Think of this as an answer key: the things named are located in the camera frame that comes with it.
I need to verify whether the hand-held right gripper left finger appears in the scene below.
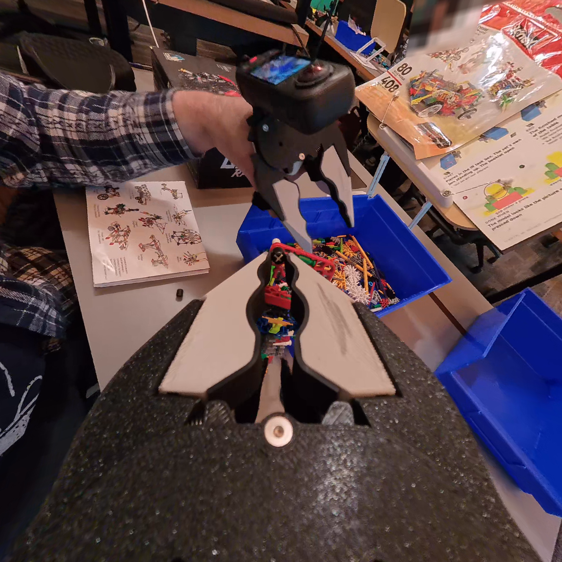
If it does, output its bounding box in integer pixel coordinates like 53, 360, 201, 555
158, 255, 280, 412

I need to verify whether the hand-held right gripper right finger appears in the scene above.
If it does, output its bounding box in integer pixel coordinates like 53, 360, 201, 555
281, 255, 397, 413

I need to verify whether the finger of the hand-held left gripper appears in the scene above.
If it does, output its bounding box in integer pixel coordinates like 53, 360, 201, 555
260, 174, 316, 253
311, 146, 356, 228

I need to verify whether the pile of colourful toy pieces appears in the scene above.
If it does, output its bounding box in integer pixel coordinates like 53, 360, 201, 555
281, 233, 401, 313

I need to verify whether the red rod toy assembly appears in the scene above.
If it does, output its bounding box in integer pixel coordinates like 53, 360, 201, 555
261, 239, 339, 369

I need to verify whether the blue plastic bin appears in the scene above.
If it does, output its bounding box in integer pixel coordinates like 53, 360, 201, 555
436, 288, 562, 519
236, 193, 453, 318

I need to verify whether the printed toy model leaflet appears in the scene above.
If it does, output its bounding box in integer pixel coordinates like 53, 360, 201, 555
85, 180, 211, 289

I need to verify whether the person's left forearm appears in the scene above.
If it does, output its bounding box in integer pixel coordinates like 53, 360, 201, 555
0, 71, 189, 189

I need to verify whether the person's left hand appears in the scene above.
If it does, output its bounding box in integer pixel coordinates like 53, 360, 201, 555
171, 87, 259, 182

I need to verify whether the small blue tray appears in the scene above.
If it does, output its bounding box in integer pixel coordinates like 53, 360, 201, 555
334, 18, 371, 55

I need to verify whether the black cardboard box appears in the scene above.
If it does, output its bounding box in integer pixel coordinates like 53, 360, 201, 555
152, 49, 264, 190

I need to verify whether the toy set packaging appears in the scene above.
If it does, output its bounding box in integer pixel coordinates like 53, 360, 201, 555
356, 0, 562, 161

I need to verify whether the building instruction sheet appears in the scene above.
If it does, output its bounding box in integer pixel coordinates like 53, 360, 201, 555
442, 84, 562, 252

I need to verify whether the person's clothed body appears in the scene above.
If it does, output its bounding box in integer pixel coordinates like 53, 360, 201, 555
0, 189, 99, 497

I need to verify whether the black office chair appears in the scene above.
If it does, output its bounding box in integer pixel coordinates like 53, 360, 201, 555
18, 31, 138, 94

